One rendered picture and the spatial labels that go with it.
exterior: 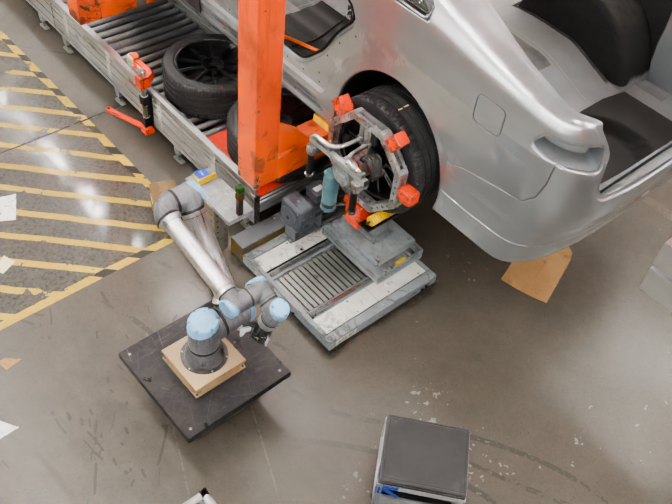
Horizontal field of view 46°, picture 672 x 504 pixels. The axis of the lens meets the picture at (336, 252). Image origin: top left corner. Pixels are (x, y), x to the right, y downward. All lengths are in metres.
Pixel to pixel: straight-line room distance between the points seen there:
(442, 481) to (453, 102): 1.71
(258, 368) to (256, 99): 1.33
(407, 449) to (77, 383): 1.73
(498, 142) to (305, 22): 2.05
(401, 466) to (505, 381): 1.03
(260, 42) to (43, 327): 1.94
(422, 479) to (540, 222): 1.27
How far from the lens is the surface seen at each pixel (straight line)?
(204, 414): 3.84
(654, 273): 1.26
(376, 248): 4.63
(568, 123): 3.46
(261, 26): 3.84
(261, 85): 4.03
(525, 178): 3.64
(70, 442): 4.20
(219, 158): 4.87
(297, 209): 4.54
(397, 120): 4.00
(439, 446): 3.81
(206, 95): 5.20
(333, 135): 4.30
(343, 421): 4.19
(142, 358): 4.04
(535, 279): 5.02
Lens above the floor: 3.60
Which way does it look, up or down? 48 degrees down
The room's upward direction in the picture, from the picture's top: 8 degrees clockwise
